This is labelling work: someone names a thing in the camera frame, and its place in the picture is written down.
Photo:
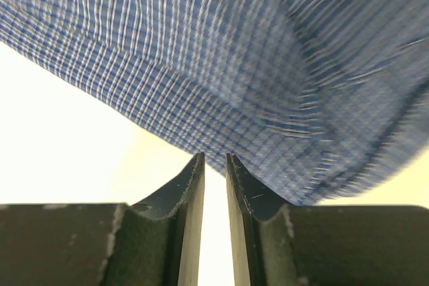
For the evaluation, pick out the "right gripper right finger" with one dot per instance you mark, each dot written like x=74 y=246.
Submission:
x=277 y=243

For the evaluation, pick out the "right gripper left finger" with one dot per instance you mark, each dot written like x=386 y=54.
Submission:
x=153 y=242

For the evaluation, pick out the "blue checkered long sleeve shirt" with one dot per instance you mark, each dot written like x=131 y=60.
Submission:
x=318 y=98

